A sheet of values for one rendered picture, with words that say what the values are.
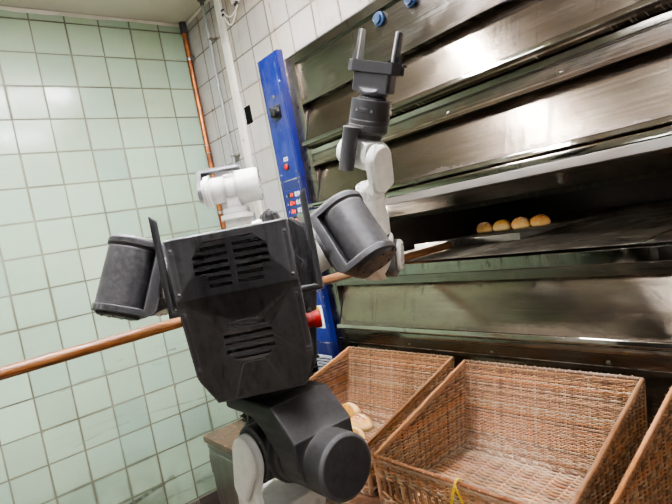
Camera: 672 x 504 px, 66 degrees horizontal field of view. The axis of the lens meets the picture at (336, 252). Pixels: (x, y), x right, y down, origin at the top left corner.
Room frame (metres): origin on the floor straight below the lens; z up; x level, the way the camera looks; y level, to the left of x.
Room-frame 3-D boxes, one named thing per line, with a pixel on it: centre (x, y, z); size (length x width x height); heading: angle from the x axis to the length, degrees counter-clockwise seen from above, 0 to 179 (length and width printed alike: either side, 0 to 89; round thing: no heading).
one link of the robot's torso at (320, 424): (0.95, 0.13, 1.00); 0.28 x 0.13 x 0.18; 38
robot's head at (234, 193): (1.02, 0.17, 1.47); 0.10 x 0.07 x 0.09; 94
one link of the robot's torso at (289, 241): (0.96, 0.17, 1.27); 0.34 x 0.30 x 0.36; 94
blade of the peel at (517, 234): (2.32, -0.68, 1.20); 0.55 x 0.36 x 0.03; 39
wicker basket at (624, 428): (1.33, -0.35, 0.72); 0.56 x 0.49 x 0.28; 40
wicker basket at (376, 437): (1.80, 0.02, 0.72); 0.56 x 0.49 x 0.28; 40
